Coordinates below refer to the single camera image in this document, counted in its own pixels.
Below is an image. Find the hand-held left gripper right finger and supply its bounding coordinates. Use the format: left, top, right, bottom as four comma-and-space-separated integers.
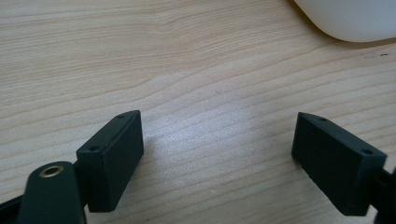
290, 111, 389, 217

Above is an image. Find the white plastic container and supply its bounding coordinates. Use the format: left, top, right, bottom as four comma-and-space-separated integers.
292, 0, 396, 43

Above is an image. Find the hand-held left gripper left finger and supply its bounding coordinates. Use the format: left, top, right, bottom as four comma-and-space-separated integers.
76, 109, 145, 214

